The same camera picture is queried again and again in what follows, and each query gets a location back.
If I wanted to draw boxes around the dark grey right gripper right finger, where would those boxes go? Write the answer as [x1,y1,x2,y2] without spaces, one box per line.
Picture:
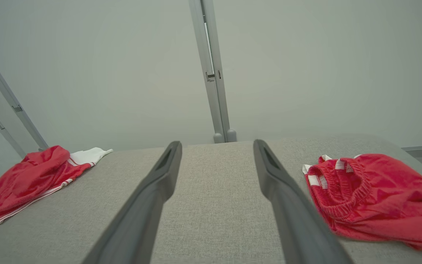
[254,139,354,264]

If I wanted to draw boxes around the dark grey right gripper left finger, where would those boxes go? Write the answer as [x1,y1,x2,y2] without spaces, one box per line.
[82,141,182,264]

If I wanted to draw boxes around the red Bulls 23 shorts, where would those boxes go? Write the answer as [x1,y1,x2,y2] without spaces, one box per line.
[302,153,422,252]

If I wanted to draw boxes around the red white-sleeved Bulls jersey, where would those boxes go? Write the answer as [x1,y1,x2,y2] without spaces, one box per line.
[0,146,114,232]

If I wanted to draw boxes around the grey aluminium door post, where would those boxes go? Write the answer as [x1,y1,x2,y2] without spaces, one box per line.
[189,0,237,144]

